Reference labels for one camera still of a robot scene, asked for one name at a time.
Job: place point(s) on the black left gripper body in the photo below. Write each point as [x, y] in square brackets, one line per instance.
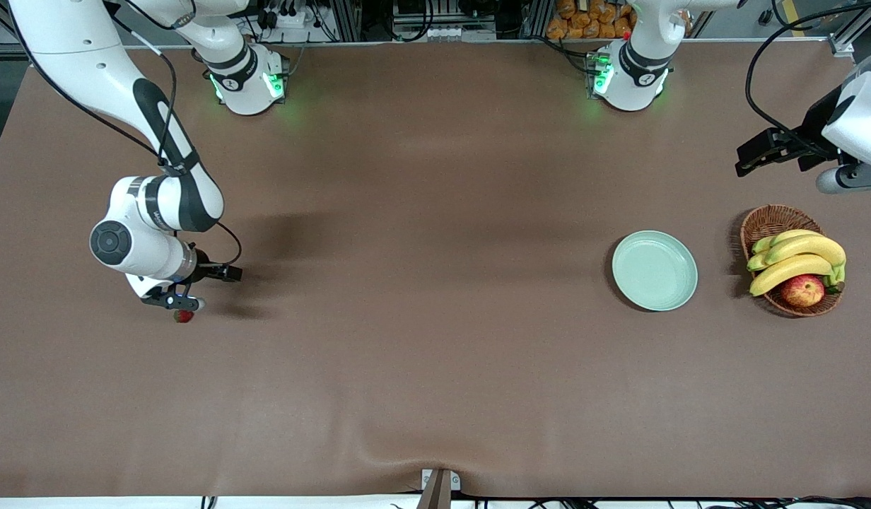
[811, 135]

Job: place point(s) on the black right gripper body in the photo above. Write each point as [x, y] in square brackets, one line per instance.
[205, 268]

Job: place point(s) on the red plastic strawberry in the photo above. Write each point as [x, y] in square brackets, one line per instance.
[184, 317]

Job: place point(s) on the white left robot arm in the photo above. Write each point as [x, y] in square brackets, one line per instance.
[633, 71]

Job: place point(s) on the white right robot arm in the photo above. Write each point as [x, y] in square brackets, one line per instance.
[75, 63]

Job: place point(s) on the pale green round plate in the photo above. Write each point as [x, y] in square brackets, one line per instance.
[651, 283]

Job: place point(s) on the brown wicker basket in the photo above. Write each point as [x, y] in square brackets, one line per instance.
[771, 220]

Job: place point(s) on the yellow banana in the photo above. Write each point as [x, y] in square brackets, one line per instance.
[814, 247]
[789, 235]
[789, 270]

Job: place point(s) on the red yellow apple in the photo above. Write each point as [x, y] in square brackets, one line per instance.
[803, 290]

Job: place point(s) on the pile of orange buns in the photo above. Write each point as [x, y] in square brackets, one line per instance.
[591, 21]

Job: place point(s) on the large table cover mat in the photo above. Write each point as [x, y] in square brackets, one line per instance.
[435, 353]

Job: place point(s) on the white power strip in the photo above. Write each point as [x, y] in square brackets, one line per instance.
[287, 20]

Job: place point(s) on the aluminium frame post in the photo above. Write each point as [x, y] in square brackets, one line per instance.
[842, 44]

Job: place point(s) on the grey metal mount bracket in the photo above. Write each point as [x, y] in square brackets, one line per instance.
[439, 488]

